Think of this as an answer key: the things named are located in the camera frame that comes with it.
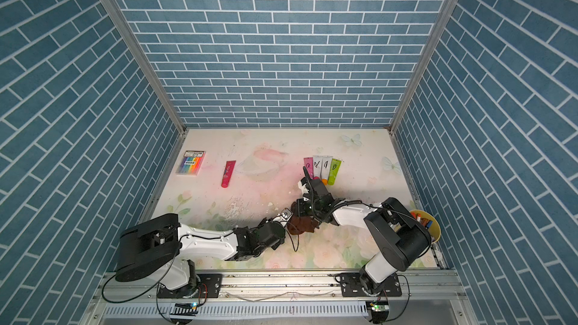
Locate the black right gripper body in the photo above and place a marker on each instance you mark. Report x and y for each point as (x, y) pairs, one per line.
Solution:
(308, 208)

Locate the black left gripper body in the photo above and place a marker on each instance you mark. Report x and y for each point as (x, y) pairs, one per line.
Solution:
(280, 241)

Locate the brown wiping cloth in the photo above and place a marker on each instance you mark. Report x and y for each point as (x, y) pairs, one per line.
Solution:
(301, 225)

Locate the magenta toothpaste tube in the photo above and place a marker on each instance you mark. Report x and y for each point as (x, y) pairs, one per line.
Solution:
(309, 165)

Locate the red toothpaste tube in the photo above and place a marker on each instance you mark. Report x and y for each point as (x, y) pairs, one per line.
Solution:
(228, 173)

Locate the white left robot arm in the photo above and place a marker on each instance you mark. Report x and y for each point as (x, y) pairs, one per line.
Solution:
(164, 250)

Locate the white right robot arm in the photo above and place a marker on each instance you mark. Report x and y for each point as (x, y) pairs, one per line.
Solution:
(399, 237)

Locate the white orange-capped toothpaste tube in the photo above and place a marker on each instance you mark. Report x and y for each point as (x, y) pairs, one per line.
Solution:
(326, 168)

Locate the white pink-capped toothpaste tube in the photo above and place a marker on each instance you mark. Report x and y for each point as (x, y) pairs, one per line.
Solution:
(317, 166)

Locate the green toothpaste tube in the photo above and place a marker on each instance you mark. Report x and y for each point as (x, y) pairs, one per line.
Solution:
(334, 170)

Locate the rainbow highlighter pen pack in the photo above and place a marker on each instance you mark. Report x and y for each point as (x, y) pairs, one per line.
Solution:
(191, 162)

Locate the yellow cup of markers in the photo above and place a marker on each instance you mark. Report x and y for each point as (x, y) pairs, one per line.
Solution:
(429, 222)

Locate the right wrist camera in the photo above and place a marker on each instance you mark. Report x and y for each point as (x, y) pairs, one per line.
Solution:
(303, 187)

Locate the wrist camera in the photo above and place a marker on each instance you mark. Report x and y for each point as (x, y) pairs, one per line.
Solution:
(286, 214)
(303, 187)

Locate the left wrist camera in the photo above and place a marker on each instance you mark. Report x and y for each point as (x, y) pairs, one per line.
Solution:
(286, 214)

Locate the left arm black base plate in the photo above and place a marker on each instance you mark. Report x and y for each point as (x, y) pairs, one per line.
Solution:
(206, 286)

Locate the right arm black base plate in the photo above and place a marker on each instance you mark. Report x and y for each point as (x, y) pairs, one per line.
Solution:
(354, 284)

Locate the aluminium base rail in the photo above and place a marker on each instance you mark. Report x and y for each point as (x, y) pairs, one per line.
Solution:
(427, 296)

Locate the aluminium right corner post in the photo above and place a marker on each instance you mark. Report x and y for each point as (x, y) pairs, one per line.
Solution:
(438, 28)

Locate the aluminium corner post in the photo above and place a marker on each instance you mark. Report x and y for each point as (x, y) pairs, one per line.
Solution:
(122, 26)
(438, 28)

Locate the aluminium left corner post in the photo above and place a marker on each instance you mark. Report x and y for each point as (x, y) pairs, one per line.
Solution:
(122, 26)

